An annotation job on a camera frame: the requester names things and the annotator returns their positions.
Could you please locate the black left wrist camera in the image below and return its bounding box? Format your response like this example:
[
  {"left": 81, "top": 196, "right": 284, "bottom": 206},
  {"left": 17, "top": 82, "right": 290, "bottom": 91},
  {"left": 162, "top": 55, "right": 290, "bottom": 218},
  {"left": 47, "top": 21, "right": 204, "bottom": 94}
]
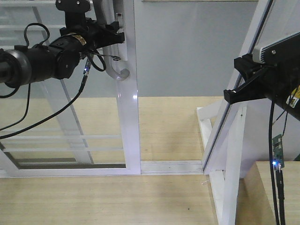
[{"left": 55, "top": 0, "right": 91, "bottom": 28}]

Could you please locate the green circuit board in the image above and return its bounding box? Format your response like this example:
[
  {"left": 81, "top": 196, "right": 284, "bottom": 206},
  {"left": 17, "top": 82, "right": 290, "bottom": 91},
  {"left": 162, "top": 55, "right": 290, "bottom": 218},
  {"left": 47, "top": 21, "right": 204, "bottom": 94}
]
[{"left": 272, "top": 134, "right": 285, "bottom": 171}]

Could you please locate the white sliding glass door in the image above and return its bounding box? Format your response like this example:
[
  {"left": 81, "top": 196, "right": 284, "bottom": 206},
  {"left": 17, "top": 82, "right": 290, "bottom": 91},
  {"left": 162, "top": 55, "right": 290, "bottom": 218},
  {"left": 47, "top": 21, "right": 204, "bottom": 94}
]
[{"left": 0, "top": 0, "right": 141, "bottom": 177}]

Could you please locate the white door frame post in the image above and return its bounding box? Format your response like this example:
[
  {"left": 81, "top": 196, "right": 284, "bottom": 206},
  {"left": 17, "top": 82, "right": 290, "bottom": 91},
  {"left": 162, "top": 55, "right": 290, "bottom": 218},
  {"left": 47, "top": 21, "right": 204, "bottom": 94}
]
[{"left": 201, "top": 0, "right": 276, "bottom": 175}]

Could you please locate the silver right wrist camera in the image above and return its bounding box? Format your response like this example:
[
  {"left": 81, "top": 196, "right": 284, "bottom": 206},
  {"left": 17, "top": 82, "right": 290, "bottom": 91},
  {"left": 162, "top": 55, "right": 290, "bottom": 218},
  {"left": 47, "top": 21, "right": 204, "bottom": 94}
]
[{"left": 252, "top": 32, "right": 300, "bottom": 64}]

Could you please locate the grey curved door handle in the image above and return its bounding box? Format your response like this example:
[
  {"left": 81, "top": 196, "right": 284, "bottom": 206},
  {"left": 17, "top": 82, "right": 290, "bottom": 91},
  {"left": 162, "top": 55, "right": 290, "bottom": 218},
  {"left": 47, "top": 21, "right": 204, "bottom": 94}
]
[{"left": 92, "top": 0, "right": 130, "bottom": 81}]

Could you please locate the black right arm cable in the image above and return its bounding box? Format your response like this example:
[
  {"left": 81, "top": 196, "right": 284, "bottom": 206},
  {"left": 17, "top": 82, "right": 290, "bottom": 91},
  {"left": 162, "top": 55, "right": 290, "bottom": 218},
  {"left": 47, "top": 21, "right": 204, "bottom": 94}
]
[{"left": 269, "top": 98, "right": 289, "bottom": 225}]

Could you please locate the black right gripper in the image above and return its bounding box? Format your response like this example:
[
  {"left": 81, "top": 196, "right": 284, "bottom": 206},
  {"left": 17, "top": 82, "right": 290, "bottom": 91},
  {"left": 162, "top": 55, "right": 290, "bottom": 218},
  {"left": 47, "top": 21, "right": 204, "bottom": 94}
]
[{"left": 224, "top": 53, "right": 281, "bottom": 105}]

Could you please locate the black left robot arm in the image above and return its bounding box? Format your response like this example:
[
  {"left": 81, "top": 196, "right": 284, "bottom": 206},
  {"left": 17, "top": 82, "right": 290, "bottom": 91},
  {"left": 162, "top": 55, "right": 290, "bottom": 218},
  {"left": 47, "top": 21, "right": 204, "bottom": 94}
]
[{"left": 0, "top": 18, "right": 125, "bottom": 89}]

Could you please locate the light wooden platform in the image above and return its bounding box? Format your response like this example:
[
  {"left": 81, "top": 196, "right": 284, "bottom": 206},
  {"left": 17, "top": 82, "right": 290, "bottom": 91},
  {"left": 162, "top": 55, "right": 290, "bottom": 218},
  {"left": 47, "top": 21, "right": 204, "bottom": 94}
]
[{"left": 0, "top": 96, "right": 220, "bottom": 225}]

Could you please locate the light wooden box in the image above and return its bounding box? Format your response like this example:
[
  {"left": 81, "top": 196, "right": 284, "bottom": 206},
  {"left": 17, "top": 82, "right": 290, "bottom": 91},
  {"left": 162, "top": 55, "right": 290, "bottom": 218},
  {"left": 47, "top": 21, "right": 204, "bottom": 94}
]
[{"left": 240, "top": 161, "right": 300, "bottom": 225}]

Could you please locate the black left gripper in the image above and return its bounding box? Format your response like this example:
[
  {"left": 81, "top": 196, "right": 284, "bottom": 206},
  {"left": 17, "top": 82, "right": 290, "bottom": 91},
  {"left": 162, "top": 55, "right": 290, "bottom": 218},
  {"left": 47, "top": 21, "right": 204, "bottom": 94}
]
[{"left": 50, "top": 21, "right": 124, "bottom": 61}]

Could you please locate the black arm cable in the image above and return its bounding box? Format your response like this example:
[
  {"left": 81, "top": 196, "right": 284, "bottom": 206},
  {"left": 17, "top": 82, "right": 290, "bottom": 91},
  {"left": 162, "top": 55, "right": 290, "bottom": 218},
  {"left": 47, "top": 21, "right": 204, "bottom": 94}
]
[
  {"left": 269, "top": 98, "right": 289, "bottom": 225},
  {"left": 0, "top": 22, "right": 121, "bottom": 139}
]

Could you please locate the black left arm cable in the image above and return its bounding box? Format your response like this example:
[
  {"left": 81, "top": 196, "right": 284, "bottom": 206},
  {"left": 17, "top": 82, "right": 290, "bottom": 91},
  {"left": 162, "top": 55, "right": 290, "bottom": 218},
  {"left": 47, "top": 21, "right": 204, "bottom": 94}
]
[{"left": 0, "top": 22, "right": 121, "bottom": 139}]

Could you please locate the aluminium floor track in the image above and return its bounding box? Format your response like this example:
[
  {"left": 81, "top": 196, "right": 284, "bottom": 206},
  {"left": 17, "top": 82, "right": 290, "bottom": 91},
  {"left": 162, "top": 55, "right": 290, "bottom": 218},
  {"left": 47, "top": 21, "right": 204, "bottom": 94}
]
[{"left": 141, "top": 160, "right": 203, "bottom": 175}]

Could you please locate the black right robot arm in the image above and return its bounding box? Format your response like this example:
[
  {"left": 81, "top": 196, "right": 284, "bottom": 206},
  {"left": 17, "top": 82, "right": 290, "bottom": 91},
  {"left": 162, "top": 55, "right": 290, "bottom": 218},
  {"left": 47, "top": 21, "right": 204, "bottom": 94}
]
[{"left": 224, "top": 53, "right": 300, "bottom": 120}]

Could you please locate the white wooden support brace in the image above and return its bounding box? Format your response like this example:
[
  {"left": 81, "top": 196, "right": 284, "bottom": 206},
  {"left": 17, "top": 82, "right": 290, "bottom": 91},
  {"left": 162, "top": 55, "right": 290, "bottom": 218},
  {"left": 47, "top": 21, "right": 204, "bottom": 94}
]
[{"left": 196, "top": 101, "right": 247, "bottom": 225}]

